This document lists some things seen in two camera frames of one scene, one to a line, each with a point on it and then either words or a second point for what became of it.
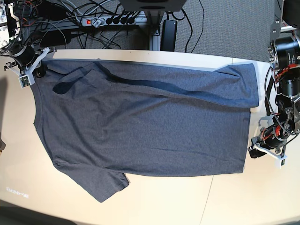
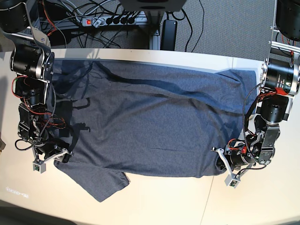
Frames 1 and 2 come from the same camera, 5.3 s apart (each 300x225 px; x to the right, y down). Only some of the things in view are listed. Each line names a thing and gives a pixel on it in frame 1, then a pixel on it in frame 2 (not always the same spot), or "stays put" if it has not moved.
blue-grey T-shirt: [103, 121] stays put
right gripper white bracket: [255, 153] -> [233, 179]
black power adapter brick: [168, 35] stays put
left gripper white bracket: [26, 79] -> [40, 166]
